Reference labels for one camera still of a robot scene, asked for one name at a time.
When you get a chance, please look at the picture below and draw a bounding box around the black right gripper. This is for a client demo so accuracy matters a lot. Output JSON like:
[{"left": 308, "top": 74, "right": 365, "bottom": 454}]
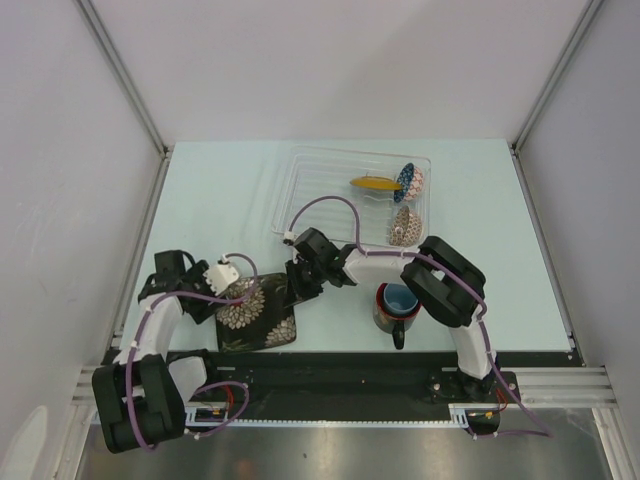
[{"left": 285, "top": 259, "right": 326, "bottom": 308}]

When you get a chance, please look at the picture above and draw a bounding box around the black floral square plate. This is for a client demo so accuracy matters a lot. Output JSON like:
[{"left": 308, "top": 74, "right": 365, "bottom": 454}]
[{"left": 215, "top": 273, "right": 297, "bottom": 353}]

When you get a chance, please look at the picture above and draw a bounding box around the clear wire dish rack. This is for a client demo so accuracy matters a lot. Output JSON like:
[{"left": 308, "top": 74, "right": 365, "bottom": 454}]
[{"left": 271, "top": 146, "right": 431, "bottom": 249}]

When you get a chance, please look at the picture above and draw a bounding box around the yellow round plate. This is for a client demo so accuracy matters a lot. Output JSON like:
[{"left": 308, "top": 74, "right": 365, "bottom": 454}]
[{"left": 350, "top": 176, "right": 403, "bottom": 191}]

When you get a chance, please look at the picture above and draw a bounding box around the brown lattice pattern bowl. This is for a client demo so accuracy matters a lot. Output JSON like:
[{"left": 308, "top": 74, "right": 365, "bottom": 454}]
[{"left": 389, "top": 206, "right": 424, "bottom": 247}]

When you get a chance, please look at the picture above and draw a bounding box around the blue triangle pattern bowl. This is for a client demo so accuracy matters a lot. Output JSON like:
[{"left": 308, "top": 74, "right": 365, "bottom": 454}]
[{"left": 393, "top": 163, "right": 425, "bottom": 204}]

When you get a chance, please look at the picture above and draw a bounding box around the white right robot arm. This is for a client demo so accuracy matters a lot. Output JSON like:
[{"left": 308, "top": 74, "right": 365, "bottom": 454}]
[{"left": 283, "top": 228, "right": 498, "bottom": 401}]

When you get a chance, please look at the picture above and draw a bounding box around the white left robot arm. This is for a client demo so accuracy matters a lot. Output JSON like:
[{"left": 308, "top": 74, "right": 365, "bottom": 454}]
[{"left": 92, "top": 250, "right": 221, "bottom": 453}]

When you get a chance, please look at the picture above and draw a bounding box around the light blue cup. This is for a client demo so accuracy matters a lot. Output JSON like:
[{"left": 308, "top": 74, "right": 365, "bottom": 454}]
[{"left": 382, "top": 284, "right": 419, "bottom": 317}]

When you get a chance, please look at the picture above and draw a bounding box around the black floral mug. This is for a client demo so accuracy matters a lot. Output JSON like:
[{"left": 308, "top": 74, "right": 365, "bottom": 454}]
[{"left": 373, "top": 283, "right": 421, "bottom": 350}]

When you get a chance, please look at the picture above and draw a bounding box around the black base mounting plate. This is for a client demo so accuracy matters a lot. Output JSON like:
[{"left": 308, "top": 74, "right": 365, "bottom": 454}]
[{"left": 99, "top": 349, "right": 584, "bottom": 424}]

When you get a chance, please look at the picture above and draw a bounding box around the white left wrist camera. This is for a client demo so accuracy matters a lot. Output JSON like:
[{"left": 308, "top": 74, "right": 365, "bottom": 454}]
[{"left": 203, "top": 256, "right": 241, "bottom": 296}]

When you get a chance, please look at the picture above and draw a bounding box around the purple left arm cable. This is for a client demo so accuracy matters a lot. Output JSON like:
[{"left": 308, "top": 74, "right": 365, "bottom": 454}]
[{"left": 122, "top": 251, "right": 260, "bottom": 451}]

